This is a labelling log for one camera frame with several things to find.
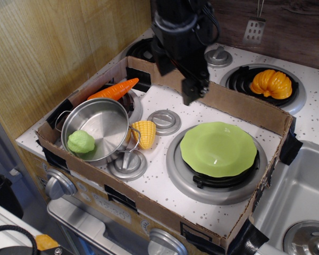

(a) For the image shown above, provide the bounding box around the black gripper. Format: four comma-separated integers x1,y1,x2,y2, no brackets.
152,20,210,106

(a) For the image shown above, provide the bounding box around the green toy broccoli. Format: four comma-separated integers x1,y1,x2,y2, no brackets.
67,130,95,154

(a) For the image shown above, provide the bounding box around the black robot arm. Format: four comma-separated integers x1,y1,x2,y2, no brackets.
152,1,220,105

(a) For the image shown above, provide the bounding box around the silver back stove knob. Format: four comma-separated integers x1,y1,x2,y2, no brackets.
204,46,233,68

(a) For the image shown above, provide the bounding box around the silver stove knob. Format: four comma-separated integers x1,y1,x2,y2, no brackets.
204,46,233,68
147,109,181,136
107,150,147,181

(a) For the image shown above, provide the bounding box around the silver centre stove knob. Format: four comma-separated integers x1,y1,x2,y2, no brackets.
147,109,181,136

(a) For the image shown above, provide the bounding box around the back left stove burner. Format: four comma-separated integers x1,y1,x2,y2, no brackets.
120,38,155,63

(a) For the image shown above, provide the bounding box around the stove burner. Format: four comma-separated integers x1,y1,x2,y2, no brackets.
166,129,268,205
120,38,155,63
220,64,306,115
103,83,144,125

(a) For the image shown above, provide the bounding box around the front left stove burner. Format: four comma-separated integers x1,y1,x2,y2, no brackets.
103,83,144,125

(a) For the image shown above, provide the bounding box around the back right stove burner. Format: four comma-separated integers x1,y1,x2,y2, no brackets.
220,64,306,115

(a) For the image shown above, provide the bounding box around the yellow toy corn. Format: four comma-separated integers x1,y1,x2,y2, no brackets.
131,120,156,150

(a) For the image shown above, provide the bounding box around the orange toy carrot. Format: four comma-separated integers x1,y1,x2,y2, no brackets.
87,78,139,100

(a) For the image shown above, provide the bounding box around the green plastic plate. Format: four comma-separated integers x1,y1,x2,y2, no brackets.
180,122,257,178

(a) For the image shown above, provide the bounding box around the silver metal pot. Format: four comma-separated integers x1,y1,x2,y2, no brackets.
61,98,137,163

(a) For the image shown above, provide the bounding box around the hanging metal spatula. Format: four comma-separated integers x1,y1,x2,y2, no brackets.
242,0,266,46

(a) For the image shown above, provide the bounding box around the orange toy pumpkin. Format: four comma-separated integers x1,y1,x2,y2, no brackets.
250,69,292,100

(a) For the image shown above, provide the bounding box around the front right stove burner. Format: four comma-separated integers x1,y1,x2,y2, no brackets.
166,129,268,205

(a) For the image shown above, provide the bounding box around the silver front stove knob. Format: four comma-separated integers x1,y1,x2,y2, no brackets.
107,150,147,181

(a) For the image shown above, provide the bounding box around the brown cardboard fence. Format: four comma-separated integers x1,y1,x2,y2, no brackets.
37,57,301,254

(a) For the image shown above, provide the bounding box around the left oven front knob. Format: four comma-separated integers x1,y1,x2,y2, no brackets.
45,168,77,200

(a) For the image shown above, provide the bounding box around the oven knob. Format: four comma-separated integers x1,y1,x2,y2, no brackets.
147,228,188,255
45,168,77,200

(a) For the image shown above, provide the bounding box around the silver sink basin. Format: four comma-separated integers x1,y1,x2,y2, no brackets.
253,141,319,254

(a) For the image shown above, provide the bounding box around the right oven front knob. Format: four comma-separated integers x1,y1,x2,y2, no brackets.
147,228,188,255

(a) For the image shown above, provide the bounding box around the silver sink drain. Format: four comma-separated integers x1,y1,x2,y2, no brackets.
282,220,319,254

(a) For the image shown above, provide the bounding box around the yellow toy on floor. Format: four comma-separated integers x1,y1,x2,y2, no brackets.
35,234,59,251

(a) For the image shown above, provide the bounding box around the silver oven door handle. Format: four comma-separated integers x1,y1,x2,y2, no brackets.
47,198,129,254

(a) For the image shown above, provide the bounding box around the black braided cable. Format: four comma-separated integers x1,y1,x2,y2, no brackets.
0,224,38,255

